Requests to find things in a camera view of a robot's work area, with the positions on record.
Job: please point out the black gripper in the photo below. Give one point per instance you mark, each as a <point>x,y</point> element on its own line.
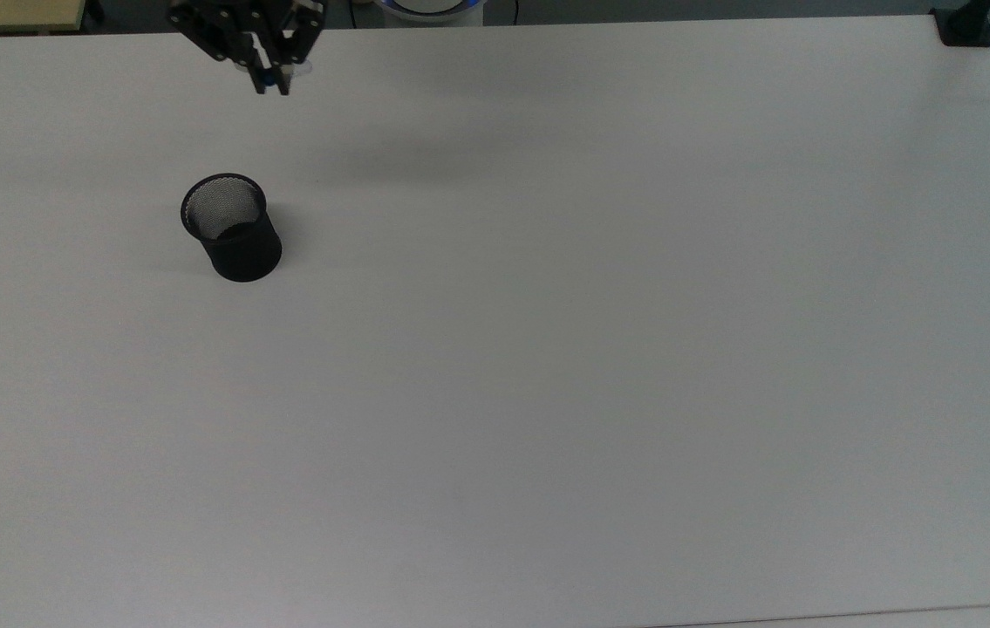
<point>224,22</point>

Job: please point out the blue marker pen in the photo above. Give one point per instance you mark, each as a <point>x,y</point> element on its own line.
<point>267,84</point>

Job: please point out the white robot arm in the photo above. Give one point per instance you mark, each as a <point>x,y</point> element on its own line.
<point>429,9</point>

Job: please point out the black mesh pen cup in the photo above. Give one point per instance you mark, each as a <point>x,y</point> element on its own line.
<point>242,257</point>

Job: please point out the yellow wooden table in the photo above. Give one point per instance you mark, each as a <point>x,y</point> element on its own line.
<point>6,13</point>

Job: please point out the black table clamp mount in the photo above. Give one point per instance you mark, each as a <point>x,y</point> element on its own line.
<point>966,28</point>

